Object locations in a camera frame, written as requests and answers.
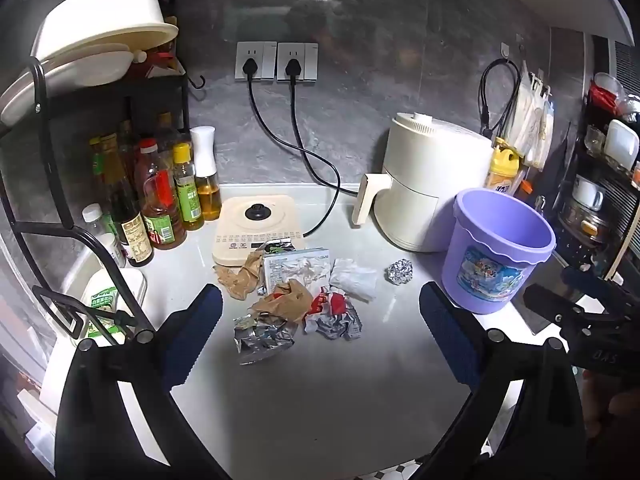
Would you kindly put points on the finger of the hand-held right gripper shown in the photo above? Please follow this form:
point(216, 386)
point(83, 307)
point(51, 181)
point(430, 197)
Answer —
point(552, 305)
point(597, 287)

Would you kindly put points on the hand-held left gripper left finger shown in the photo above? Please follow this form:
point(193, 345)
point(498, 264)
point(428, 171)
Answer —
point(192, 340)

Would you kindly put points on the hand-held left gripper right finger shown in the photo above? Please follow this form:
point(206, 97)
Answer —
point(450, 340)

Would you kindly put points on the purple plastic bucket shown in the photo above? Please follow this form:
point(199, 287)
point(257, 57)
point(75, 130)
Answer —
point(495, 270)

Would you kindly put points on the brown paper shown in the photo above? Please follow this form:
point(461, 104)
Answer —
point(235, 280)

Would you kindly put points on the foil ball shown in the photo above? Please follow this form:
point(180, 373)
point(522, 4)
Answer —
point(398, 271)

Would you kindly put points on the brown paper bag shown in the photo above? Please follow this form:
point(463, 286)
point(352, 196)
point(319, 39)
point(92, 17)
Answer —
point(282, 302)

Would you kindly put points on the white printed packet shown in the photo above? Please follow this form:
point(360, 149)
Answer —
point(275, 275)

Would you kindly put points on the white tissue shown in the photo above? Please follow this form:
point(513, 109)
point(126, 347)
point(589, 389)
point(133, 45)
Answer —
point(355, 280)

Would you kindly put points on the silver green-printed snack wrapper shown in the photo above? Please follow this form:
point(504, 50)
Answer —
point(274, 249)

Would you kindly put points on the red and white wrapper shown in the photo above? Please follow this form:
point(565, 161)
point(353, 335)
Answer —
point(327, 302)

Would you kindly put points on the person's right hand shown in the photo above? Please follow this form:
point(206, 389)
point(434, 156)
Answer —
point(612, 407)

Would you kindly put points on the metal pot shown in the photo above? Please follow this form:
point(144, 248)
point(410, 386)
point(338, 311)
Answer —
point(582, 222)

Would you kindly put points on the black storage shelf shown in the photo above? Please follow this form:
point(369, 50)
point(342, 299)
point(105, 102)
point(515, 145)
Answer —
point(615, 195)

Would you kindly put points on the white bottle with green label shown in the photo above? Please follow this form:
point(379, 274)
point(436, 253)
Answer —
point(105, 305)

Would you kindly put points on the white mug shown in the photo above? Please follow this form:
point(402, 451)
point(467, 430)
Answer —
point(587, 192)

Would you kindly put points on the cream induction cooker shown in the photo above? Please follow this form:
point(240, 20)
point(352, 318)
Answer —
point(235, 240)

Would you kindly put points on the white plastic jar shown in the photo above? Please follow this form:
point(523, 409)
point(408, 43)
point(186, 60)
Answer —
point(112, 250)

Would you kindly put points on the dark soy sauce bottle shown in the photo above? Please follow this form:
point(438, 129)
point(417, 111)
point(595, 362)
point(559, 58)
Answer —
point(127, 220)

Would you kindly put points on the red-capped oil bottle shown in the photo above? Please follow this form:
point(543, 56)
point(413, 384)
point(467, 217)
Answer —
point(160, 205)

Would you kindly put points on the yellow plastic bottle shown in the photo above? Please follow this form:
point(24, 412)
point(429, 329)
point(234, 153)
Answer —
point(505, 172)

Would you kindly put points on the white plastic container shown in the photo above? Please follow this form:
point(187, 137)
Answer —
point(620, 145)

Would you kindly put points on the glass cup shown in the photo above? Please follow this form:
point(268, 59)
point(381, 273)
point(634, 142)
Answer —
point(595, 140)

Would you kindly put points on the small clear white-capped bottle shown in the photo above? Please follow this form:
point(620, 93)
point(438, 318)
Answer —
point(94, 217)

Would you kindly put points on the cream air fryer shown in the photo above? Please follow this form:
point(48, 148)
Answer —
point(430, 175)

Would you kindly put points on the white-topped oil sprayer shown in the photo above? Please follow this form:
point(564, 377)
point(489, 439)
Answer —
point(205, 160)

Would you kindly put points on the hanging clear plastic bags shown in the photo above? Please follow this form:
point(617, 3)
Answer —
point(530, 120)

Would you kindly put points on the green-labelled yellow-capped thin bottle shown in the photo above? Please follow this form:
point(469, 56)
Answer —
point(96, 165)

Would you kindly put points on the dark glass bottle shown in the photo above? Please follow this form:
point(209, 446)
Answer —
point(127, 142)

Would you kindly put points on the brown-capped bottle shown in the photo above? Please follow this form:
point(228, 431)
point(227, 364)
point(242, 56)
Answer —
point(166, 132)

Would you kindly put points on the black metal kitchen rack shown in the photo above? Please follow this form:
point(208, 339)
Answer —
point(155, 87)

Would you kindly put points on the black metal hook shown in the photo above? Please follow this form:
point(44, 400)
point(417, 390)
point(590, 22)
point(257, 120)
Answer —
point(198, 83)

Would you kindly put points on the printed seasoning box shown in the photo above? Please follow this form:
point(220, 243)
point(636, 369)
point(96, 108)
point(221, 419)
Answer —
point(167, 62)

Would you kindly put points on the cream plastic basin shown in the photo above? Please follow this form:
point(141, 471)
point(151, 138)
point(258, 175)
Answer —
point(105, 15)

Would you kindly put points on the white wall hook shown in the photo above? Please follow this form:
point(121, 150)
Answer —
point(504, 50)

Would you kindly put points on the grey wall socket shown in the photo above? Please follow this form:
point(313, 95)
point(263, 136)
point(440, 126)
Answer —
point(265, 60)
point(306, 62)

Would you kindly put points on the white wall cabinet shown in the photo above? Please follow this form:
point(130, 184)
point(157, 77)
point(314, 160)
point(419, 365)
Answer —
point(565, 0)

